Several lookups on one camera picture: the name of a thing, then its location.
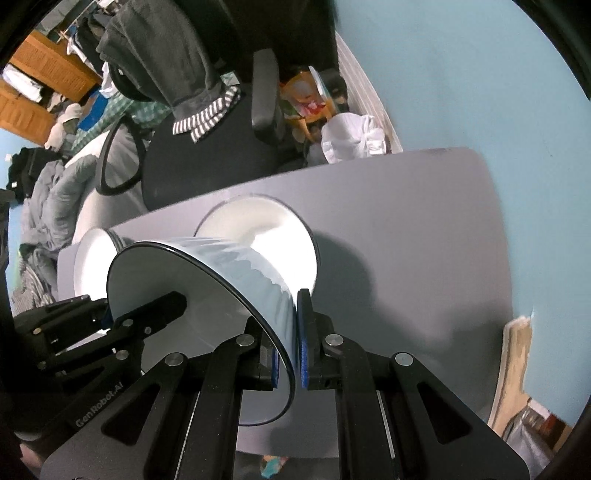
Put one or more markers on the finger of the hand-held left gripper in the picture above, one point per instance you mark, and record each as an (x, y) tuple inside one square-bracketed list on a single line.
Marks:
[(69, 318), (157, 314)]

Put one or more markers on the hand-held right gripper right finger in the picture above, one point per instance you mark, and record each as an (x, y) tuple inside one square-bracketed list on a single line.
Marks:
[(304, 341)]

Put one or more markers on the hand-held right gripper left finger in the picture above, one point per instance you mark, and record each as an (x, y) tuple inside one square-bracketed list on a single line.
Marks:
[(275, 369)]

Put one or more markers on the large white plate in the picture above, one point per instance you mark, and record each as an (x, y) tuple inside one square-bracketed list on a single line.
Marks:
[(240, 230)]

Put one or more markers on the black white striped cloth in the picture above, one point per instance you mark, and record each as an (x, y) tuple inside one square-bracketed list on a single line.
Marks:
[(30, 288)]

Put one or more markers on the grey duvet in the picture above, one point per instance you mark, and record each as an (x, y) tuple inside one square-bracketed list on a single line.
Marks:
[(55, 194)]

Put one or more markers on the black backpack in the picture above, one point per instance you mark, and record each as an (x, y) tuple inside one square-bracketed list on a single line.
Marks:
[(30, 168)]

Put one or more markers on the black office chair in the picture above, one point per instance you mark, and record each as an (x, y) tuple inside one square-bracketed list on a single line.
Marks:
[(207, 157)]

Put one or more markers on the grey bed sheet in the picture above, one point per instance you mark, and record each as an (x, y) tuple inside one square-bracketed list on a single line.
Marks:
[(120, 147)]

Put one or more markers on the white crumpled cloth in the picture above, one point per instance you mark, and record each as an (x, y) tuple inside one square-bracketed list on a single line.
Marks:
[(62, 127)]

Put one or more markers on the green checked cloth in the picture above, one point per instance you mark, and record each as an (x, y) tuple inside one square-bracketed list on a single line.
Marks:
[(138, 113)]

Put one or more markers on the blue box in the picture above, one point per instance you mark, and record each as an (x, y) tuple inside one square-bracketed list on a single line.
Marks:
[(92, 113)]

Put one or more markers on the white plastic bag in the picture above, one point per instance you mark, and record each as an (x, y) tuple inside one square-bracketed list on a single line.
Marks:
[(351, 136)]

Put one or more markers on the brown cardboard panel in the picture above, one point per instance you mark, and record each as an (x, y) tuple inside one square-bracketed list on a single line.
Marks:
[(515, 364)]

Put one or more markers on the colourful toy box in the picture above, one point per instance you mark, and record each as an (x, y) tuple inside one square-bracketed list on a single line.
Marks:
[(307, 94)]

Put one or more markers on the grey garment with striped cuffs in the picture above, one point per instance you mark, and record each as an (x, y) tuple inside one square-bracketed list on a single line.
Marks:
[(161, 60)]

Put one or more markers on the wooden wardrobe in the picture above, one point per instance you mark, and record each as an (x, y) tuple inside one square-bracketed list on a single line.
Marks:
[(51, 64)]

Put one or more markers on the white ribbed wall panel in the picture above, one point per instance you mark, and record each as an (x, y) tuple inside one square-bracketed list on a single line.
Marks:
[(364, 92)]

